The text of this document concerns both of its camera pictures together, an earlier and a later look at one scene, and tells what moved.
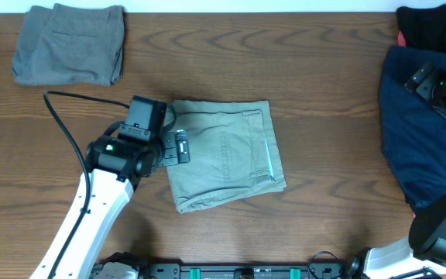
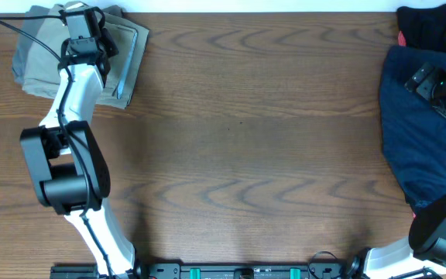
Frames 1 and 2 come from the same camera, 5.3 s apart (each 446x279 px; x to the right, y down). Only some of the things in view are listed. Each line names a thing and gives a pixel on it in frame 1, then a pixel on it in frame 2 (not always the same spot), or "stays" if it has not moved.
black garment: x=436 y=28 stays
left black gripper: x=170 y=147 to x=82 y=46
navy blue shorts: x=421 y=139 stays
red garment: x=402 y=41 stays
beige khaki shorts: x=234 y=152 to x=42 y=38
